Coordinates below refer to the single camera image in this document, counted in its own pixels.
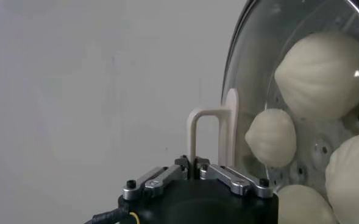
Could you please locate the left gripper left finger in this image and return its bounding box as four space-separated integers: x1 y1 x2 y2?
122 155 190 202

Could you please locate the white steamed baozi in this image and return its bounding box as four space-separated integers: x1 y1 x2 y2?
244 108 297 169
325 130 359 224
276 184 337 224
273 30 359 120

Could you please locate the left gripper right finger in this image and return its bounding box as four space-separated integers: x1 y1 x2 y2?
194 155 274 200

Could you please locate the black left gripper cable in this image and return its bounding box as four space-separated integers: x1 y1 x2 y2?
84 205 141 224

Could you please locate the perforated steel steamer basket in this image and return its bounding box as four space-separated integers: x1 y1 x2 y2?
258 0 359 224

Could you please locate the round glass pot lid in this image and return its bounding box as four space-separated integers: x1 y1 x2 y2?
187 0 359 224

